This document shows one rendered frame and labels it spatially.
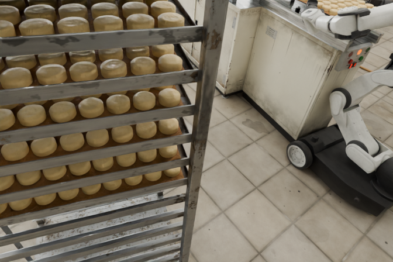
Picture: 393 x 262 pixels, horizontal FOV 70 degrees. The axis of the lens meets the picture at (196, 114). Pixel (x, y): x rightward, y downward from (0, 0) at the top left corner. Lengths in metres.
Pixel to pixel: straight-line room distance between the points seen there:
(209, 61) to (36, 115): 0.36
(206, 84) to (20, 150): 0.42
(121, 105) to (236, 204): 1.34
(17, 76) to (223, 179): 1.55
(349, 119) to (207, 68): 1.58
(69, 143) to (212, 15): 0.42
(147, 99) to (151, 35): 0.18
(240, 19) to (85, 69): 1.67
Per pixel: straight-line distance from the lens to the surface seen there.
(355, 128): 2.03
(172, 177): 0.84
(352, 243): 1.99
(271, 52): 2.18
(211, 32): 0.49
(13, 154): 0.71
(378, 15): 1.42
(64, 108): 0.63
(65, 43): 0.49
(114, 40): 0.49
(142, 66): 0.57
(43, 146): 0.70
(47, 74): 0.58
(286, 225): 1.86
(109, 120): 0.59
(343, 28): 1.42
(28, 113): 0.65
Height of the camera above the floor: 1.54
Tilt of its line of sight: 41 degrees down
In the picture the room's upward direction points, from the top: 6 degrees clockwise
